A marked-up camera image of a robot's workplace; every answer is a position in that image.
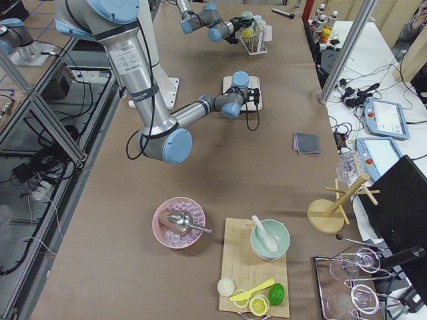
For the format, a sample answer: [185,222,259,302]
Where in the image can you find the teach pendant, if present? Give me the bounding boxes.
[355,137,402,182]
[364,97,410,140]

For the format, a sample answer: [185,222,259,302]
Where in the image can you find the white wire cup rack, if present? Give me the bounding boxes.
[240,19,268,55]

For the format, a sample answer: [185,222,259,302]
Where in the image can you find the green bowl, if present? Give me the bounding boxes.
[250,218,291,261]

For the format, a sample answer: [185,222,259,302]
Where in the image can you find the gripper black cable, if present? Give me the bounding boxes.
[245,99,262,131]

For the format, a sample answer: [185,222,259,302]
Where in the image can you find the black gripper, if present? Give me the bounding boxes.
[245,88,261,107]
[223,17,244,45]

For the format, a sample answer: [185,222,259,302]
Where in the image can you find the white plastic spoon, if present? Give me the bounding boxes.
[252,215,278,253]

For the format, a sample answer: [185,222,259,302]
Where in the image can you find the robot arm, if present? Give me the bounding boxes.
[55,1,260,164]
[176,1,254,44]

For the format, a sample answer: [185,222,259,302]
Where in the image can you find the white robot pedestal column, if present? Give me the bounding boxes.
[138,0,167,81]

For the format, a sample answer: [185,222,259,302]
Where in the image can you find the pink bowl with ice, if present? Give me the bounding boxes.
[152,197,205,249]

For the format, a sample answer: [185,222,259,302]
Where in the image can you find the wire glass rack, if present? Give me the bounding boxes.
[326,241,409,319]

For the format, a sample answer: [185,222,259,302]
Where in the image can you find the bamboo cutting board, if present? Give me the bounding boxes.
[221,218,290,318]

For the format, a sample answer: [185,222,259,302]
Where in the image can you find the wooden mug tree stand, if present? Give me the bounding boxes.
[307,156,379,234]

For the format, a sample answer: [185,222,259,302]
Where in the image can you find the metal scoop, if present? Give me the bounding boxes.
[158,210,213,235]

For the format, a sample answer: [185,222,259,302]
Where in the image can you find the yellow plastic cup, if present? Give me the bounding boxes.
[242,27,254,39]

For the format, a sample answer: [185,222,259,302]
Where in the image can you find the clear glass cup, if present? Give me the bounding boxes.
[336,151,362,185]

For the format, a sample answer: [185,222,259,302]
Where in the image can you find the near teach pendant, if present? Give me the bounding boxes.
[355,137,402,182]

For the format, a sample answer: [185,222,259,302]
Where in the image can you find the aluminium frame post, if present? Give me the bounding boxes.
[318,0,378,105]

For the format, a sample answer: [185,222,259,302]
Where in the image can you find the green plastic cup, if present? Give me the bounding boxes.
[241,11,254,25]

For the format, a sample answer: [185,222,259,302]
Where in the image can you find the folded grey cloth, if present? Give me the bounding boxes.
[293,132,320,154]

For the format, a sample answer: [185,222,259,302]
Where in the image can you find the black framed tray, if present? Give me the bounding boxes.
[314,256,401,319]

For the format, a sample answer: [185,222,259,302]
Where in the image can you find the lemon slice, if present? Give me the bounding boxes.
[249,294,270,317]

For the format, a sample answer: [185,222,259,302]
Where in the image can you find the green lime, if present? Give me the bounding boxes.
[268,283,285,306]

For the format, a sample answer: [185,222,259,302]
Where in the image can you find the far teach pendant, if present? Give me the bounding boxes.
[364,97,410,140]

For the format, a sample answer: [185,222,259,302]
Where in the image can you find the pink plastic cup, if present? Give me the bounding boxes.
[262,25,273,42]

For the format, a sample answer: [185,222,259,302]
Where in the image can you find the black monitor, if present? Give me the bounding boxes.
[360,155,426,302]

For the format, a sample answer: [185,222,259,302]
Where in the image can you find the white rabbit tray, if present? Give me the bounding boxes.
[222,75,263,112]

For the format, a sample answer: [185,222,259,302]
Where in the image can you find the yellow plastic knife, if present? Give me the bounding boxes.
[229,278,276,302]

